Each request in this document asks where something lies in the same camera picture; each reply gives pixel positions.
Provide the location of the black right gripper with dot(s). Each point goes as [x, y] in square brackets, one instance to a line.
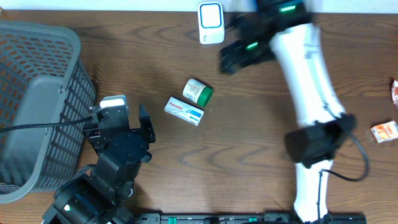
[234, 48]

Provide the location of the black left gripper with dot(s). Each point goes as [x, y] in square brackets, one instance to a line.
[146, 126]

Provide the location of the green lid jar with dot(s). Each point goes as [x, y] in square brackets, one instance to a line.
[197, 92]

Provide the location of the orange Top chocolate bar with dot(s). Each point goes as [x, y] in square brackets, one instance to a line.
[394, 93]

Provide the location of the small orange box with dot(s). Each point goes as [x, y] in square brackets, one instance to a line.
[385, 132]

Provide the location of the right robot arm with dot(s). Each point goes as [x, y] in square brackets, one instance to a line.
[284, 31]

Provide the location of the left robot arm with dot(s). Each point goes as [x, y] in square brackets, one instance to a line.
[95, 194]

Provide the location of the white barcode scanner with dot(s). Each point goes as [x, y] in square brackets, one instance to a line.
[210, 22]

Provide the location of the white Panadol box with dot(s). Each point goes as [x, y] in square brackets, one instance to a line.
[184, 111]

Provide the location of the grey plastic basket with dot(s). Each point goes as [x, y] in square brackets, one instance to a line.
[45, 94]

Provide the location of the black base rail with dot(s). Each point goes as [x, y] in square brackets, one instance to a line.
[271, 217]

